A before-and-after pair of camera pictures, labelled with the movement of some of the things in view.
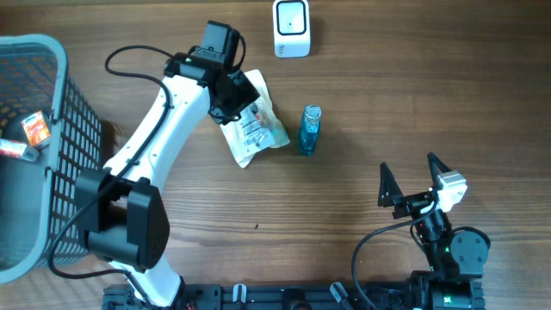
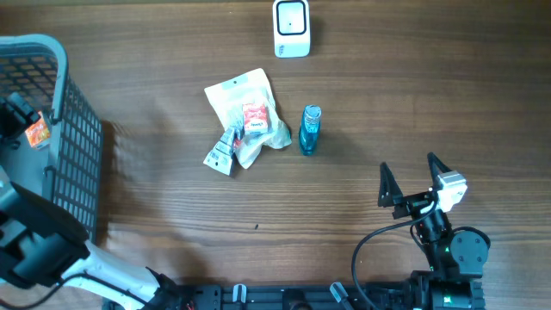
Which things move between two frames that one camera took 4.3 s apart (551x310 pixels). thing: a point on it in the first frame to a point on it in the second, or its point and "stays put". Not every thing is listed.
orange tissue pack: x=36 y=128 stays put
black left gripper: x=248 y=93 to x=14 y=123
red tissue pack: x=19 y=150 to x=255 y=118
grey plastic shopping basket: x=50 y=133 stays put
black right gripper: x=393 y=195 stays put
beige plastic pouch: x=258 y=128 stays put
